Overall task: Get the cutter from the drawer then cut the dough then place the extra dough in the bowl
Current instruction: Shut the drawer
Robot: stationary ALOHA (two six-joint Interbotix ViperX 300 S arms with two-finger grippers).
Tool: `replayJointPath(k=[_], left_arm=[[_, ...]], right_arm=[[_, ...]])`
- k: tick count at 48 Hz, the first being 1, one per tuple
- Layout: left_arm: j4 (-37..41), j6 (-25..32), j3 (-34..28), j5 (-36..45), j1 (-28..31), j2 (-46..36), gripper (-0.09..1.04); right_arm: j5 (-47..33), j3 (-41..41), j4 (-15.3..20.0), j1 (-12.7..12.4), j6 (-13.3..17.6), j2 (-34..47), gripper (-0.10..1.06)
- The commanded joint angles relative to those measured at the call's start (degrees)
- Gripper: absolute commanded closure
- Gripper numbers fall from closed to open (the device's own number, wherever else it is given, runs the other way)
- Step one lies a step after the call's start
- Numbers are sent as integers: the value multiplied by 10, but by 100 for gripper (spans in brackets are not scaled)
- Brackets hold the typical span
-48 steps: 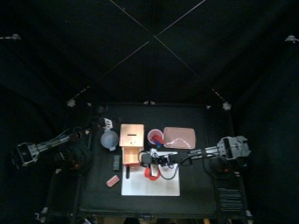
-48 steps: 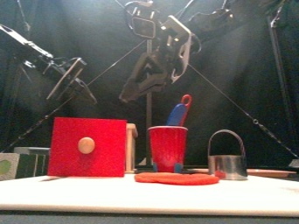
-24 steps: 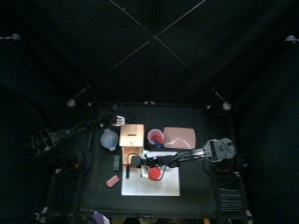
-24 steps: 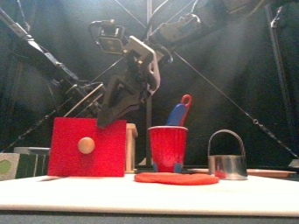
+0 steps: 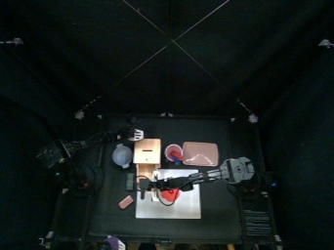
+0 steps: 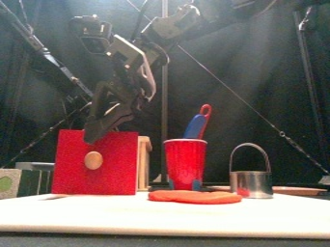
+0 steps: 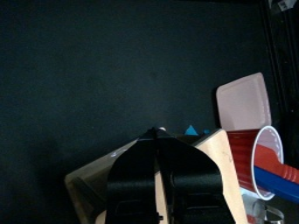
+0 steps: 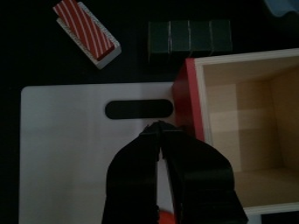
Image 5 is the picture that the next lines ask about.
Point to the wooden drawer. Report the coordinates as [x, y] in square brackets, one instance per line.
[145, 170]

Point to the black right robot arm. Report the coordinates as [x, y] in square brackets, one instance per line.
[233, 170]

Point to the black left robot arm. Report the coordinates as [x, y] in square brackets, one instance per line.
[70, 145]

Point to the red dough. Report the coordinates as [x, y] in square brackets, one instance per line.
[169, 195]

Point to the wooden drawer box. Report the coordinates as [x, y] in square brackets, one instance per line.
[147, 151]

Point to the grey-blue bowl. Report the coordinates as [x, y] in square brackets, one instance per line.
[121, 155]

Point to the dark green block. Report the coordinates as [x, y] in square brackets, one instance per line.
[129, 181]

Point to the pink block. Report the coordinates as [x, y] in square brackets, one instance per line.
[125, 202]

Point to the white cutting board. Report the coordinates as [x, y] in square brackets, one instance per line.
[187, 205]

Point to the pink cup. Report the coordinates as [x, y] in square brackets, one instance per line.
[169, 149]

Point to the blue tool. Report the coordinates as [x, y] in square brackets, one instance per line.
[177, 158]

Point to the red tool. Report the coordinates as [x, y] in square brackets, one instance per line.
[175, 153]

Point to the clear pink tray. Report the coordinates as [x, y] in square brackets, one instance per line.
[200, 153]

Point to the purple object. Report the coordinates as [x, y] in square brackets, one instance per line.
[113, 242]

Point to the white label sticker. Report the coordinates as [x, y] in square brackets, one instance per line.
[256, 222]

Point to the metal frame clamp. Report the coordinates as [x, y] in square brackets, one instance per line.
[14, 41]
[324, 43]
[78, 114]

